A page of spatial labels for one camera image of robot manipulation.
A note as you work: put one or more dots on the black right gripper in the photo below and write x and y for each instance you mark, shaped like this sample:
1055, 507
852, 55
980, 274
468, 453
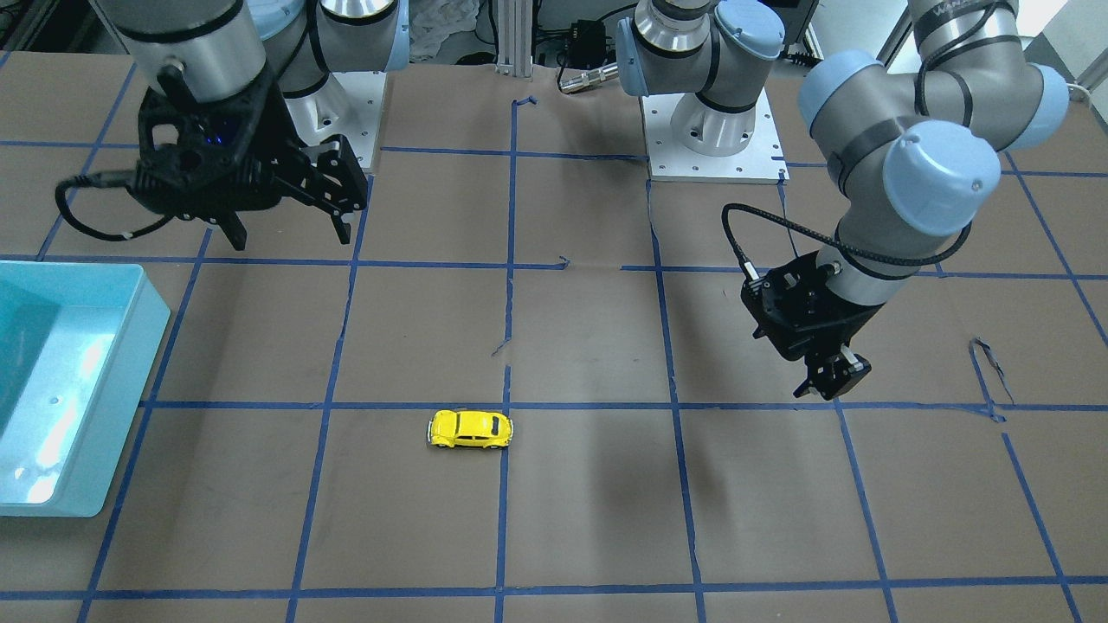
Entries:
262, 127

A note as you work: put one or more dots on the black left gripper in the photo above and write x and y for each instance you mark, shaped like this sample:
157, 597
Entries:
843, 326

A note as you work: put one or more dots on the yellow toy beetle car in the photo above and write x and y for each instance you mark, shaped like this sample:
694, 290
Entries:
469, 429

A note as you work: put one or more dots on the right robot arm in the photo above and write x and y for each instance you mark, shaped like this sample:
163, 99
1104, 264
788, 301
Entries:
224, 44

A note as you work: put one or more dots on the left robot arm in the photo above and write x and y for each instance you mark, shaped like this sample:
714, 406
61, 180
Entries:
916, 155

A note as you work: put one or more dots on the teal plastic storage bin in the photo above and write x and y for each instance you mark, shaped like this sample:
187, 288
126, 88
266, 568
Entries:
78, 342

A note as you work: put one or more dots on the brown paper table cover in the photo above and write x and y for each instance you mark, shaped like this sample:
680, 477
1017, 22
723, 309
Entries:
517, 258

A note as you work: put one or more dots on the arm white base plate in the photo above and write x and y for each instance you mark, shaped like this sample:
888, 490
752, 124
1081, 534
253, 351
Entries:
688, 142
347, 104

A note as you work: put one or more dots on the aluminium frame post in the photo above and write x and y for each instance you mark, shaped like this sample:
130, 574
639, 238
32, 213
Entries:
514, 37

